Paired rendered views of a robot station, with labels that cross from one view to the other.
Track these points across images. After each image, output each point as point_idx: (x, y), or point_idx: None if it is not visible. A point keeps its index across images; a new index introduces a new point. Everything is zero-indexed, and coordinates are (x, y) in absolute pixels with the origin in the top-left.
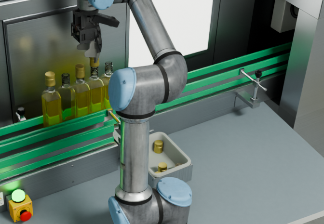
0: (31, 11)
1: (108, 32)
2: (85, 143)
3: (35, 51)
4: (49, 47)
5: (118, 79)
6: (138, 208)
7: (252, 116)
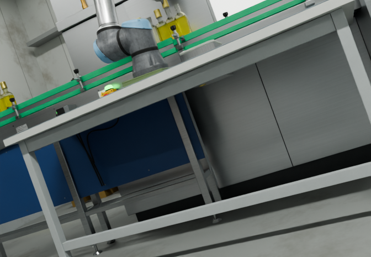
0: None
1: None
2: None
3: (144, 16)
4: (152, 12)
5: None
6: (101, 34)
7: None
